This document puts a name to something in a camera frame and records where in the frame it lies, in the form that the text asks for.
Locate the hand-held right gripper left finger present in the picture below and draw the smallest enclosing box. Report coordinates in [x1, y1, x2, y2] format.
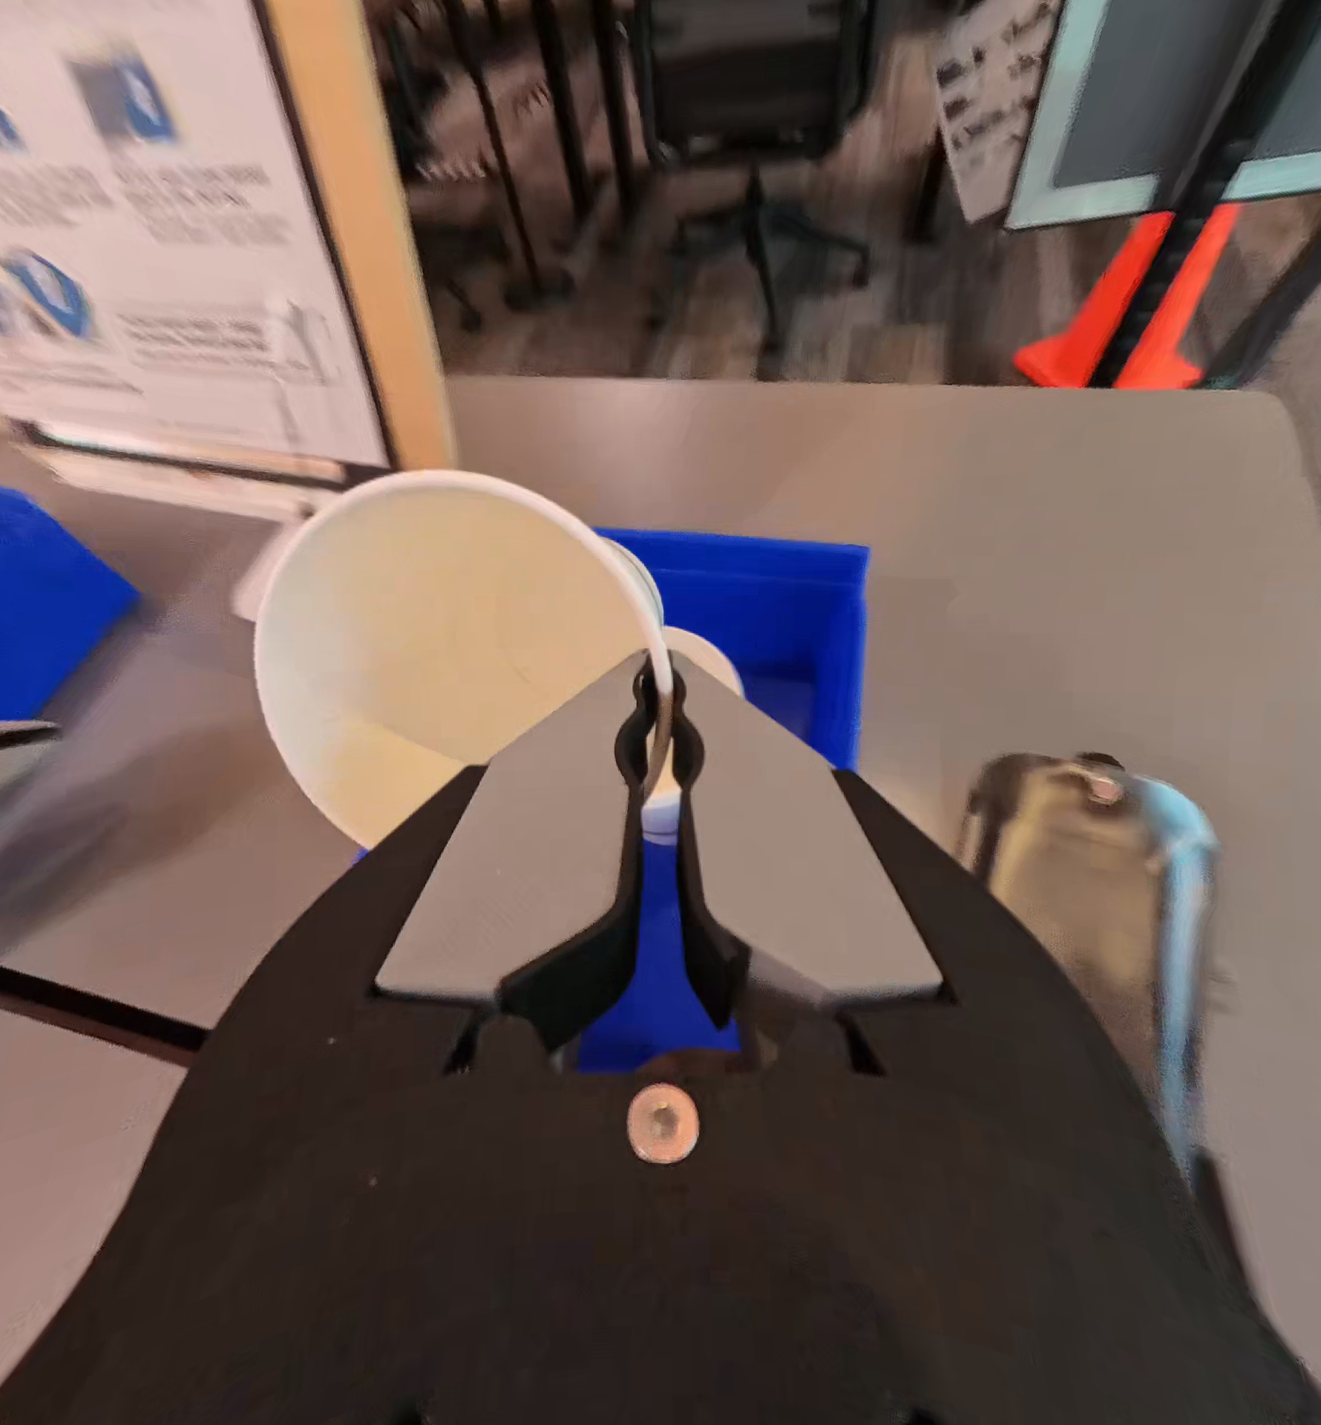
[374, 652, 653, 1054]

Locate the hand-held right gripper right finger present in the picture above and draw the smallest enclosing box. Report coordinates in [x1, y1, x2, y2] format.
[665, 656, 943, 1070]

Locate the blue plastic bin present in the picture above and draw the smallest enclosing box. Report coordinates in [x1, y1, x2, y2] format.
[574, 528, 870, 1075]
[0, 474, 141, 725]

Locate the white paper cup green band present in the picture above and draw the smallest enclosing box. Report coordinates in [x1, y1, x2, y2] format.
[254, 471, 679, 850]

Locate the metal desk clamp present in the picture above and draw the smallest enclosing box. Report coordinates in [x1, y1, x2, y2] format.
[956, 751, 1220, 1182]

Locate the printed instruction sheet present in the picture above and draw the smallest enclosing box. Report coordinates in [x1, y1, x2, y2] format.
[0, 0, 394, 469]

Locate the wooden document stand white base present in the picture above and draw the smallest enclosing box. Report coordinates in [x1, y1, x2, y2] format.
[0, 0, 458, 623]

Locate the orange traffic cone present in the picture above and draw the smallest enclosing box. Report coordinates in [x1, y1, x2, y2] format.
[1015, 204, 1246, 391]

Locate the black tripod pole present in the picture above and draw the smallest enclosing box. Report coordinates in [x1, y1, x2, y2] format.
[1094, 105, 1263, 385]

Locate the white floor sign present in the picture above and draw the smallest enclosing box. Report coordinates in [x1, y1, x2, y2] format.
[933, 0, 1062, 224]

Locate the black mesh office chair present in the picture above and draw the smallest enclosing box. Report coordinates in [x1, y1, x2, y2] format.
[631, 0, 878, 347]

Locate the grey divider panel silver frame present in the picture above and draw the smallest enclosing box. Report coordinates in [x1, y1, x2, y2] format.
[1006, 0, 1321, 230]

